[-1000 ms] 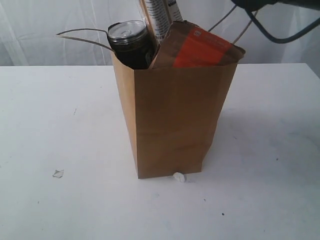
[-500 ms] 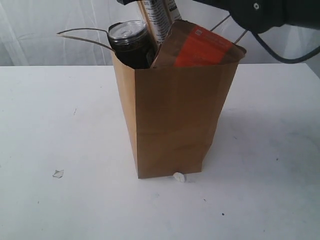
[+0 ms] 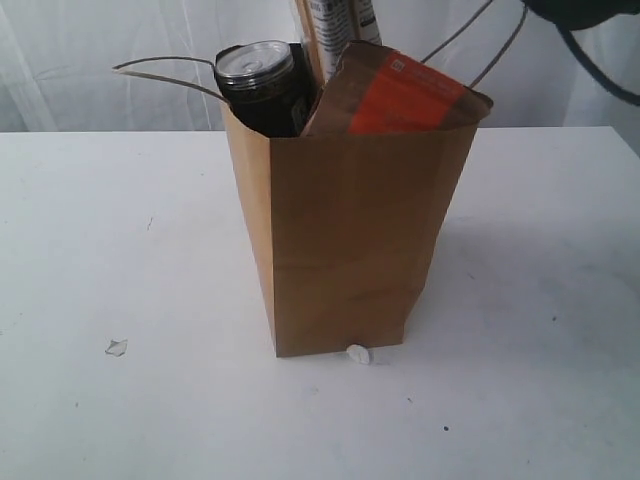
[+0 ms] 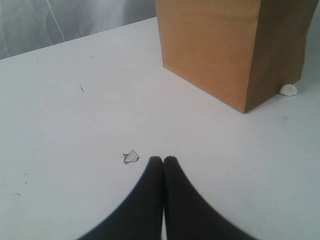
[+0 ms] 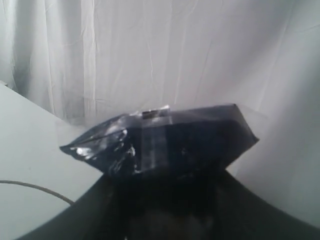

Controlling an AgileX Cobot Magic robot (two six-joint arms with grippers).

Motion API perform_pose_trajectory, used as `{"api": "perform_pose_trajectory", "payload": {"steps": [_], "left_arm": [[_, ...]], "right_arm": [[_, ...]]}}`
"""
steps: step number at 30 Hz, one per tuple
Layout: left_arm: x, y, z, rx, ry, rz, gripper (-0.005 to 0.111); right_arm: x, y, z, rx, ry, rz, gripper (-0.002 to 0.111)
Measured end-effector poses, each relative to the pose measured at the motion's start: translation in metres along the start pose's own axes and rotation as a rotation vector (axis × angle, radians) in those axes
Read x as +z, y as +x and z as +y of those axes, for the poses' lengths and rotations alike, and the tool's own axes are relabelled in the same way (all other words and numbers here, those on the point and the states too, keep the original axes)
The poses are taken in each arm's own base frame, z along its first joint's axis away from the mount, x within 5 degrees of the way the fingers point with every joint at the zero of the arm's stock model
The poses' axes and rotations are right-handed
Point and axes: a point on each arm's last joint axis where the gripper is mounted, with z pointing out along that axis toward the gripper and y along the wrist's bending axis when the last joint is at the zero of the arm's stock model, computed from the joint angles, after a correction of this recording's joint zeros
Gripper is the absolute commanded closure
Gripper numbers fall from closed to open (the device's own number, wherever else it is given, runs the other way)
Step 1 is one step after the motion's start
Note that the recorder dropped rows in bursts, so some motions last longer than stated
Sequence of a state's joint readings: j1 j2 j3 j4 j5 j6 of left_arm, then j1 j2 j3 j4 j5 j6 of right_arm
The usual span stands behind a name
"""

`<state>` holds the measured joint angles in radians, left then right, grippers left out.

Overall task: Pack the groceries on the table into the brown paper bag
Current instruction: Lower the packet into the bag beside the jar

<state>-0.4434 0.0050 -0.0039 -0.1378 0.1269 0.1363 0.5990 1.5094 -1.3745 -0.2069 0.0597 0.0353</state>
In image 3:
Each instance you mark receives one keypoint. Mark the blue noodle packet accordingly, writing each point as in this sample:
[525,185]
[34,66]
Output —
[328,26]

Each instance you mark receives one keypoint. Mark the brown paper bag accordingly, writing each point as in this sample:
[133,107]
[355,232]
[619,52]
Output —
[343,227]

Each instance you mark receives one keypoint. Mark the brown pouch orange label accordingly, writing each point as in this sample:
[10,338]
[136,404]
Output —
[378,90]

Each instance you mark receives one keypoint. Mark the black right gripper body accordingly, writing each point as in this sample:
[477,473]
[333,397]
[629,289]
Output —
[576,15]

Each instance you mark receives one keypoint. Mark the torn clear tape scrap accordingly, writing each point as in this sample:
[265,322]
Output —
[117,348]

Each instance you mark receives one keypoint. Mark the dark can silver lid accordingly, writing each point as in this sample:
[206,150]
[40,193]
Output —
[268,85]

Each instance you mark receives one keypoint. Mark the white marshmallow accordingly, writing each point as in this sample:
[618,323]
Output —
[359,354]

